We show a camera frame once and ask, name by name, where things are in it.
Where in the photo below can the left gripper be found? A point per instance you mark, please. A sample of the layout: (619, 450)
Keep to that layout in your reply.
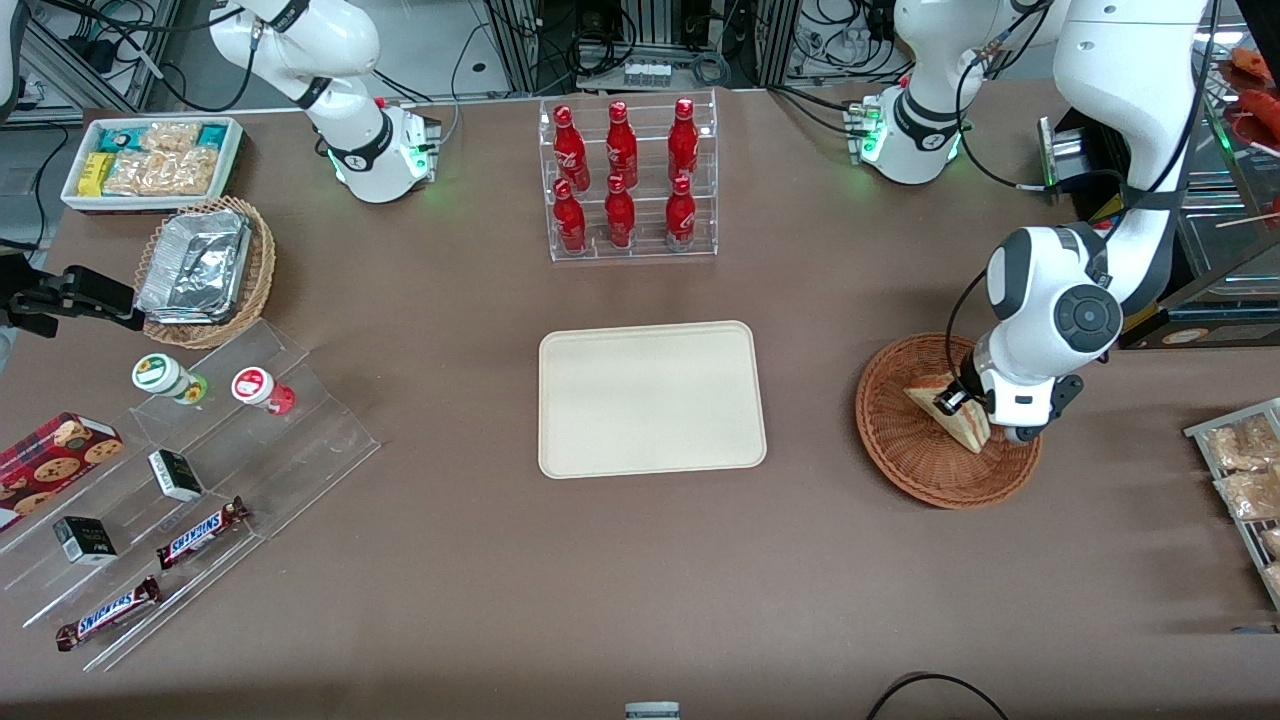
(966, 388)

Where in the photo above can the triangular sandwich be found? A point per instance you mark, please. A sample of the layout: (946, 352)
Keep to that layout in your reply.
(965, 432)

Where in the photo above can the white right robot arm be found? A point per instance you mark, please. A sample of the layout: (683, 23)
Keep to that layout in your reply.
(365, 150)

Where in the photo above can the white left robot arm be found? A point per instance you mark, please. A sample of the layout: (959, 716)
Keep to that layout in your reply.
(1050, 290)

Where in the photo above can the brown round wicker basket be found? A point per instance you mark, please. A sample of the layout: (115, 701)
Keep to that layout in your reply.
(900, 450)

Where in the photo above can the silver foil tray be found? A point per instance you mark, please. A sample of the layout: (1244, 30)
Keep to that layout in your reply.
(195, 265)

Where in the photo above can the tan oval wicker basket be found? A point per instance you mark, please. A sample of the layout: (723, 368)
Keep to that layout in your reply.
(262, 265)

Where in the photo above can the beige rectangular tray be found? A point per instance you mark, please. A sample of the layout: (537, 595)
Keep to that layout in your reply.
(650, 400)

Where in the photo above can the white cup with green lid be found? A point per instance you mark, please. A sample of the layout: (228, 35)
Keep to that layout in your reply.
(155, 373)

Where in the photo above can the yellow snack packet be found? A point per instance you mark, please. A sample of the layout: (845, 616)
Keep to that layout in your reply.
(95, 174)

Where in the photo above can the clear bag of crackers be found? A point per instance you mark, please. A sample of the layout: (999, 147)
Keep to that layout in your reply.
(170, 136)
(160, 172)

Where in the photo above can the red cookie box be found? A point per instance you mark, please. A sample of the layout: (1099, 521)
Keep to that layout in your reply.
(50, 465)

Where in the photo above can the teal snack packet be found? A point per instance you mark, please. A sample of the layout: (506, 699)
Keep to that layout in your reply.
(120, 139)
(212, 135)

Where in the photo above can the white cup with red lid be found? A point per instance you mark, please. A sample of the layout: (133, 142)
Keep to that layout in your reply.
(252, 385)

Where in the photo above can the white rectangular snack bin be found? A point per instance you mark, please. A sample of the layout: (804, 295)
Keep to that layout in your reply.
(235, 160)

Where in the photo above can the small black box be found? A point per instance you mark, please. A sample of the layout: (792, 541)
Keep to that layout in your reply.
(175, 475)
(85, 540)

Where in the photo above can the clear acrylic stepped stand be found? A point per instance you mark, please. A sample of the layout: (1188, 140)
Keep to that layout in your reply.
(300, 450)

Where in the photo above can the brown Snickers bar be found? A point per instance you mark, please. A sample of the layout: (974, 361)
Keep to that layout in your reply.
(200, 533)
(108, 613)

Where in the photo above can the black glass food display case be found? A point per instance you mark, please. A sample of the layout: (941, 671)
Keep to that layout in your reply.
(1220, 300)

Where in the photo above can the clear bag of fried snacks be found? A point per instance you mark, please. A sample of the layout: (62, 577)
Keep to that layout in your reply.
(1240, 445)
(1250, 495)

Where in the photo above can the red soda bottle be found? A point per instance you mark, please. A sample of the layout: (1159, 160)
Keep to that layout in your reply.
(620, 218)
(621, 145)
(570, 150)
(681, 218)
(570, 222)
(683, 140)

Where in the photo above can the clear acrylic bottle rack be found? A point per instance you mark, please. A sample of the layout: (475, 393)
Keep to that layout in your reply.
(650, 255)

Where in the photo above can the white power strip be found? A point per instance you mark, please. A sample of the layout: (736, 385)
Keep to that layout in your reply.
(647, 74)

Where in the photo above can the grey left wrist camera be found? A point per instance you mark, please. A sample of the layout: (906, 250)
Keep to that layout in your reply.
(1025, 435)

